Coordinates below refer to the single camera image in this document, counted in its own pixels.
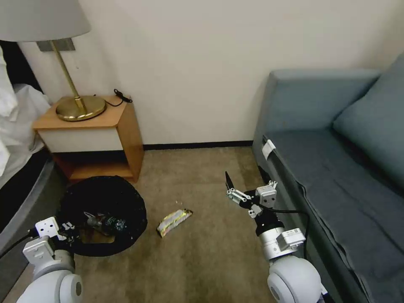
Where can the black headboard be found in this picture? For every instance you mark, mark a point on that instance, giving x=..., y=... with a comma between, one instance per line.
x=26, y=68

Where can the white sofa tag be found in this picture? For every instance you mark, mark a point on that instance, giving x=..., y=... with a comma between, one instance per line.
x=269, y=148

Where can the grey wall plate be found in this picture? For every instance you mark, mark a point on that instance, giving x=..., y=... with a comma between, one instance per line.
x=68, y=44

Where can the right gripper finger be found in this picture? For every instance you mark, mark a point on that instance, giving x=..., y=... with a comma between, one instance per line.
x=236, y=194
x=265, y=174

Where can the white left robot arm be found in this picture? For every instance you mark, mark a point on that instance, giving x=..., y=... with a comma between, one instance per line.
x=50, y=284

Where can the white bedding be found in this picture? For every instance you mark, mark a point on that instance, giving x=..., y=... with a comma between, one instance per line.
x=22, y=126

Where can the blue-grey sofa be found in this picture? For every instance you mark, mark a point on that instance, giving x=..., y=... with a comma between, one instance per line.
x=315, y=176

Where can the wooden nightstand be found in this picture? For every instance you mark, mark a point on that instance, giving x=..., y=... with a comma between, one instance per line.
x=94, y=139

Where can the black round trash bin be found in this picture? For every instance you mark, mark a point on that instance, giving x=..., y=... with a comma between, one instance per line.
x=132, y=208

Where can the brown paper scrap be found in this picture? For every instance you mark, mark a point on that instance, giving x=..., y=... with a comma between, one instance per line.
x=94, y=238

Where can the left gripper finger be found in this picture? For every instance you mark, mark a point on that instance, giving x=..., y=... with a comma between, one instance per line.
x=68, y=240
x=68, y=226

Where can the dark bed base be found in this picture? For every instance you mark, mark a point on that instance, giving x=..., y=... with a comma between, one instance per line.
x=25, y=202

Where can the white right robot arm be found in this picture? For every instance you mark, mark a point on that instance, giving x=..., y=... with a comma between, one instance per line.
x=290, y=277

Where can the dark plastic bottle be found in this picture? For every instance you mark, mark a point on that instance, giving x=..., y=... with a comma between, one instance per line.
x=109, y=223

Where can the blue-grey sofa cushion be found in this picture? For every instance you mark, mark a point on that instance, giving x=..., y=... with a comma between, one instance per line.
x=375, y=132

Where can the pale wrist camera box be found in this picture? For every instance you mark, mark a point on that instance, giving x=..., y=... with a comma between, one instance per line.
x=47, y=226
x=267, y=195

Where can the shiny yellow snack wrapper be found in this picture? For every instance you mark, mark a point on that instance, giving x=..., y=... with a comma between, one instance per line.
x=172, y=221

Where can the black baseboard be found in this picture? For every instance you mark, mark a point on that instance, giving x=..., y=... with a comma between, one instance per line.
x=195, y=145

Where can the brass lamp with white shade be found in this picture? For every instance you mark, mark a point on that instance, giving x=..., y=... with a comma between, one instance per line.
x=80, y=109

